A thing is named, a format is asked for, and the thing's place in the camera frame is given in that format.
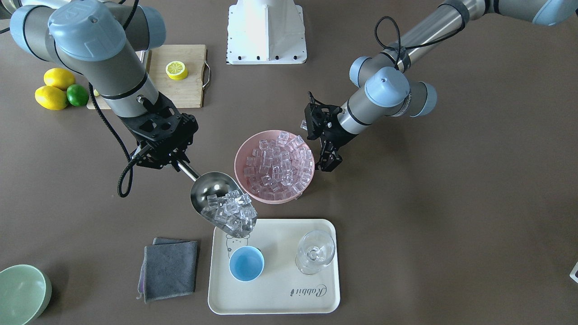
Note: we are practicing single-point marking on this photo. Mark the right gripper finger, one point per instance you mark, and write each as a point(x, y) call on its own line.
point(153, 158)
point(180, 158)

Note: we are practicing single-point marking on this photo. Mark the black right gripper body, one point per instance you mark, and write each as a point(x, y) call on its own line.
point(182, 145)

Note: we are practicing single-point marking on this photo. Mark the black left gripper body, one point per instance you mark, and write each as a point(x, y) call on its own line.
point(334, 134)

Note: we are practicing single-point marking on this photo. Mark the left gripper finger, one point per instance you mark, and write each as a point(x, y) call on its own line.
point(324, 155)
point(333, 160)

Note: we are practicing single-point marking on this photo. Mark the stainless steel ice scoop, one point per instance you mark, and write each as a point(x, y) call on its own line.
point(207, 184)

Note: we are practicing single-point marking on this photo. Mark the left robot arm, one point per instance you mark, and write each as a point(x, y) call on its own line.
point(383, 88)

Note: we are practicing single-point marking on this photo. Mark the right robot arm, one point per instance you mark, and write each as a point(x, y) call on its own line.
point(100, 40)

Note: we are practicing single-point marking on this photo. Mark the clear ice cubes pile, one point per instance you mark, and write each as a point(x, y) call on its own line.
point(280, 164)

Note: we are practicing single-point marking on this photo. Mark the light blue plastic cup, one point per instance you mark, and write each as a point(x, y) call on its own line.
point(246, 263)

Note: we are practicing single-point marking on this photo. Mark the half lemon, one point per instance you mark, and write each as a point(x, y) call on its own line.
point(176, 70)

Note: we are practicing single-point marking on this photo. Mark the bamboo cutting board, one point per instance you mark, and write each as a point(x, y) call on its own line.
point(187, 93)

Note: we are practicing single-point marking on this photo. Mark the green lime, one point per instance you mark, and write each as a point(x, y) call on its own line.
point(77, 95)

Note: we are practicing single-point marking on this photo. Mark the clear wine glass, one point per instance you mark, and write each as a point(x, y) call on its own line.
point(316, 250)

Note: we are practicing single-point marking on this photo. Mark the folded grey cloth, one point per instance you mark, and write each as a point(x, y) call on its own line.
point(168, 269)

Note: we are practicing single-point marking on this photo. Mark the lower whole yellow lemon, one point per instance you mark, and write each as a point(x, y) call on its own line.
point(51, 98)

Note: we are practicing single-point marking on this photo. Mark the whole yellow lemon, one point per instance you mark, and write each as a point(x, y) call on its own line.
point(51, 98)
point(59, 78)

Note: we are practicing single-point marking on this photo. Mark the upper whole yellow lemon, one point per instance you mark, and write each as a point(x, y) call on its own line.
point(59, 78)

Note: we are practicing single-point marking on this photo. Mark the cream rabbit serving tray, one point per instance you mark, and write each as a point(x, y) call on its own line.
point(281, 288)

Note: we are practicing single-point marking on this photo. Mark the pale green bowl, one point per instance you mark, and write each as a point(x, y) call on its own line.
point(25, 292)

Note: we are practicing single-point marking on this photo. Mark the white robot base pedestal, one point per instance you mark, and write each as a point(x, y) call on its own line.
point(266, 32)

